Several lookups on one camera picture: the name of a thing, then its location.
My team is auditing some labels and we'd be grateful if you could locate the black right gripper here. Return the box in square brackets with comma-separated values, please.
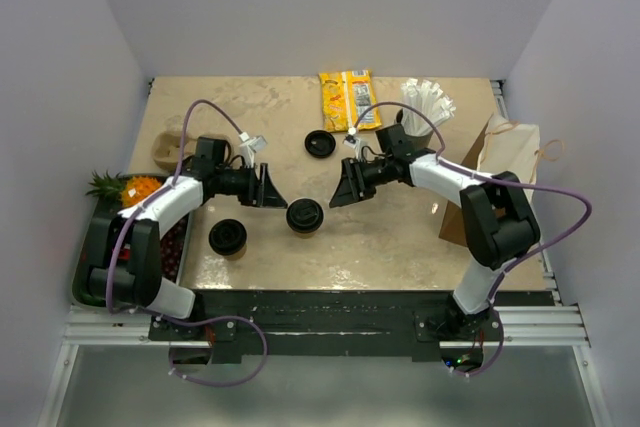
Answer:
[330, 157, 393, 209]

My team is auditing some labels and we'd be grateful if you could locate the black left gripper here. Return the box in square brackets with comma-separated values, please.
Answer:
[215, 161, 287, 208]

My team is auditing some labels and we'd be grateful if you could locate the brown paper cup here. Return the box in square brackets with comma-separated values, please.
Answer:
[223, 244, 247, 261]
[293, 228, 318, 238]

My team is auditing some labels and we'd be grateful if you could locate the black plastic cup lid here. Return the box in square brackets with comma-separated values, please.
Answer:
[208, 219, 248, 256]

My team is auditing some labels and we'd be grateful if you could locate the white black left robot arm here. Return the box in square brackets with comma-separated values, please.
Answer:
[73, 136, 287, 339]

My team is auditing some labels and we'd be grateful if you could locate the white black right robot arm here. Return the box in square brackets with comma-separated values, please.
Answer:
[329, 124, 540, 340]

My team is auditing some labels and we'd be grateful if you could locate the grey straw holder cup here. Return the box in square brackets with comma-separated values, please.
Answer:
[395, 109, 433, 148]

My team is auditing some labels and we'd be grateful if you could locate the yellow snack bag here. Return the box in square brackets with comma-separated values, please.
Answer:
[318, 69, 382, 133]

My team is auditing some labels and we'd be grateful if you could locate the purple grapes bunch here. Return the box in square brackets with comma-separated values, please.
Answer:
[160, 217, 188, 282]

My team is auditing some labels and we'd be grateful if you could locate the cardboard cup carrier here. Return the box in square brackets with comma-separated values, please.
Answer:
[151, 130, 197, 172]

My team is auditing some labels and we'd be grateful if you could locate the orange horned melon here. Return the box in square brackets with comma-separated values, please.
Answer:
[120, 176, 162, 208]

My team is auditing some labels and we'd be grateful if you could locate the small pineapple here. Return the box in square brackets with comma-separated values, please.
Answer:
[86, 171, 126, 201]

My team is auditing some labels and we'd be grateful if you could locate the brown paper bag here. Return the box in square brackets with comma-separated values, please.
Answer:
[438, 112, 565, 248]

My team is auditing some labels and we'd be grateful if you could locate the green fruit tray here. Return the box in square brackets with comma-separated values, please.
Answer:
[71, 172, 189, 307]

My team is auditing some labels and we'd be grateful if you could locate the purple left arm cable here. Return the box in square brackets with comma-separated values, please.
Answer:
[105, 99, 269, 387]

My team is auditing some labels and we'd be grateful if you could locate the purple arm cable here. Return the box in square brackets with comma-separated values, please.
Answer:
[105, 99, 269, 387]
[352, 101, 594, 377]

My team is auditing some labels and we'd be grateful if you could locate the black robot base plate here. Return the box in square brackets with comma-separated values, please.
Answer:
[149, 290, 504, 363]

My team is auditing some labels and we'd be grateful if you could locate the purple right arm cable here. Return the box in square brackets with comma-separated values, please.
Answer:
[352, 101, 594, 377]

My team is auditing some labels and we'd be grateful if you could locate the aluminium frame rail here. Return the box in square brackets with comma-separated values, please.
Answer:
[447, 306, 613, 426]

